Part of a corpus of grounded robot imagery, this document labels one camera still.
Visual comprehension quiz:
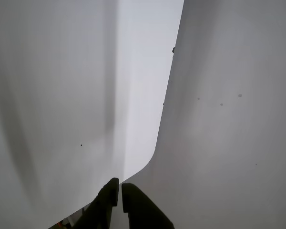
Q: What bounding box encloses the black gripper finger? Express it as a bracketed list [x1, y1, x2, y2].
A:
[72, 177, 120, 229]
[121, 182, 175, 229]

